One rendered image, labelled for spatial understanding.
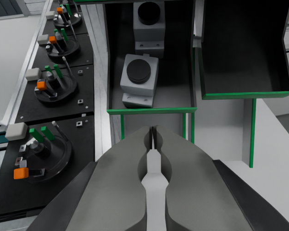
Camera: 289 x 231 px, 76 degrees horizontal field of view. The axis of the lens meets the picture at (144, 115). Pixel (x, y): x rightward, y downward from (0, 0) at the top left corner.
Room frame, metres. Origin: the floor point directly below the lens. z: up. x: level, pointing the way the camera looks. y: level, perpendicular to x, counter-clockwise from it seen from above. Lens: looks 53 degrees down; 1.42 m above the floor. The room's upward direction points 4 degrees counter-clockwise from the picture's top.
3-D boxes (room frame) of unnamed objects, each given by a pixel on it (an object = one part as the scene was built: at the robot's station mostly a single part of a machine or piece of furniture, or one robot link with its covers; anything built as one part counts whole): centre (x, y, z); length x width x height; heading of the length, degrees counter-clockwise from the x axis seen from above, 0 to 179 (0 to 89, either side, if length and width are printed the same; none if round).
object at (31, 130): (0.26, 0.28, 1.01); 0.01 x 0.01 x 0.05; 7
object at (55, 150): (0.22, 0.26, 0.98); 0.14 x 0.14 x 0.02
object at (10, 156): (0.22, 0.26, 0.96); 0.24 x 0.24 x 0.02; 7
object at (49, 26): (0.96, 0.35, 1.01); 0.24 x 0.24 x 0.13; 7
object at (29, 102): (0.48, 0.29, 1.01); 0.24 x 0.24 x 0.13; 7
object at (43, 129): (0.27, 0.25, 1.01); 0.01 x 0.01 x 0.05; 7
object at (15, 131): (0.31, 0.37, 0.97); 0.05 x 0.05 x 0.04; 7
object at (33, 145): (0.22, 0.26, 1.04); 0.02 x 0.02 x 0.03
